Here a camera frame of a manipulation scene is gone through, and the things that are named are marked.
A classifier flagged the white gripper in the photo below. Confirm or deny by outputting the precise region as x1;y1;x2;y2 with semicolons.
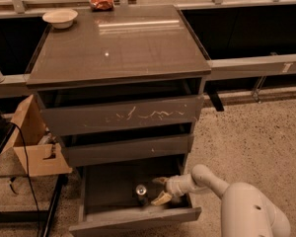
151;174;196;206

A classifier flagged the redbull can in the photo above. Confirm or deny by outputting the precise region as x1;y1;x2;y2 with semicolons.
135;185;148;205

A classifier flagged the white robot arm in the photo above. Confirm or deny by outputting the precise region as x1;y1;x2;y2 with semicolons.
151;164;291;237

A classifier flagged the middle grey drawer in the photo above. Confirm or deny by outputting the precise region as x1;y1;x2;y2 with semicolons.
62;134;194;167

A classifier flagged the open bottom grey drawer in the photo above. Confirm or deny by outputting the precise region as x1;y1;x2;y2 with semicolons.
69;155;201;237

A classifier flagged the dark grey drawer cabinet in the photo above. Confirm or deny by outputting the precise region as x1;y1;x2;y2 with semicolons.
25;4;212;170

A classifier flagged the top grey drawer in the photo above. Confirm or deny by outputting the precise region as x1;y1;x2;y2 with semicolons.
40;96;203;136

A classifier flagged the cardboard box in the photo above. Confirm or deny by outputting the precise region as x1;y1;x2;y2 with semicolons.
4;95;72;177

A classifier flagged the white bowl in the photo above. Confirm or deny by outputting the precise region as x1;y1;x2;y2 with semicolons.
42;9;78;29

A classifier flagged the red snack bag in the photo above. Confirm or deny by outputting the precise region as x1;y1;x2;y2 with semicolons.
89;0;114;11

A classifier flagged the grey window ledge rail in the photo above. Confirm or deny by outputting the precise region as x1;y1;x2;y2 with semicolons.
207;54;296;81

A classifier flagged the black cable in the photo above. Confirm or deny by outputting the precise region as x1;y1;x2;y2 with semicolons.
8;121;43;237

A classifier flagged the black metal cart frame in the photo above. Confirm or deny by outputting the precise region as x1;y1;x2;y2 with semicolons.
0;115;68;237

